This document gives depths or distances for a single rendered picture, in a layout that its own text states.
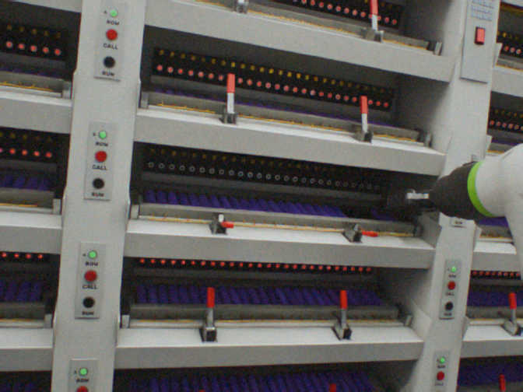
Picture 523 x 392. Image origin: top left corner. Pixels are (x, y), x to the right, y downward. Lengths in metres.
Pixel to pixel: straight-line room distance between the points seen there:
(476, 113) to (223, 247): 0.59
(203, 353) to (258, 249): 0.21
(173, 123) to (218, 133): 0.08
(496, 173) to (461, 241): 0.34
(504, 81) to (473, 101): 0.10
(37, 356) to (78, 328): 0.07
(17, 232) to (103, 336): 0.21
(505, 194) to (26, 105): 0.71
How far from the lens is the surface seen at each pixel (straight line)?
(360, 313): 1.05
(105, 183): 0.80
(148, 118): 0.81
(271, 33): 0.89
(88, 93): 0.81
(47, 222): 0.83
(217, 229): 0.86
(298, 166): 1.04
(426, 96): 1.12
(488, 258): 1.14
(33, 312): 0.92
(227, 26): 0.87
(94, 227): 0.81
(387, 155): 0.96
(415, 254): 1.02
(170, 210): 0.86
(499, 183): 0.75
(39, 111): 0.82
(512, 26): 1.47
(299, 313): 0.99
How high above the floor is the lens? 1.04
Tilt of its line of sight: 2 degrees down
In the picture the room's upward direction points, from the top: 6 degrees clockwise
